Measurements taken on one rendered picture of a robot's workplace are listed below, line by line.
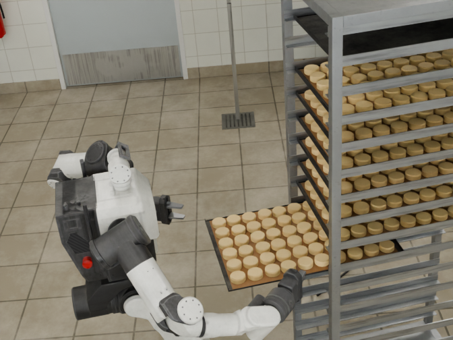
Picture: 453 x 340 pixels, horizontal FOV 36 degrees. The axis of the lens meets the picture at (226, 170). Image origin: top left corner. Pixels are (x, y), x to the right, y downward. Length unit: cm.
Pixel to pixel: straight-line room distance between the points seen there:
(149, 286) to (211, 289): 175
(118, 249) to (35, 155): 328
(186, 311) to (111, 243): 28
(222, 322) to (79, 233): 51
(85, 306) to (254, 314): 63
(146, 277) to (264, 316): 37
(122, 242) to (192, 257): 196
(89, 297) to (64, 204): 38
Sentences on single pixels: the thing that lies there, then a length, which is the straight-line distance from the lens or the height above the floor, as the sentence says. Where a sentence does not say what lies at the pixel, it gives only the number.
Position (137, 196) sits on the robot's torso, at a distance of 213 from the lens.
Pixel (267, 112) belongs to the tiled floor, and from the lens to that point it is 534.
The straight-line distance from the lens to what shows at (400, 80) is 201.
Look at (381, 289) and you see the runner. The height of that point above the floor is 42.
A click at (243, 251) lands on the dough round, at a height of 97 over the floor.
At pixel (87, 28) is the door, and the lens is 598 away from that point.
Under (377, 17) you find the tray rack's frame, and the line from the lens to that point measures 187.
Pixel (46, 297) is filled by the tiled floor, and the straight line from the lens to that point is 387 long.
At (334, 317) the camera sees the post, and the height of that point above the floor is 78.
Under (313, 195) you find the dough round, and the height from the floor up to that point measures 106.
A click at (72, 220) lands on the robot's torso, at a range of 213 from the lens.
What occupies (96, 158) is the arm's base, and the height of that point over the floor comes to 131.
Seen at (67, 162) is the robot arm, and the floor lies 123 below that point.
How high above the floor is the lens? 244
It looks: 32 degrees down
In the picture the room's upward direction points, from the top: 5 degrees counter-clockwise
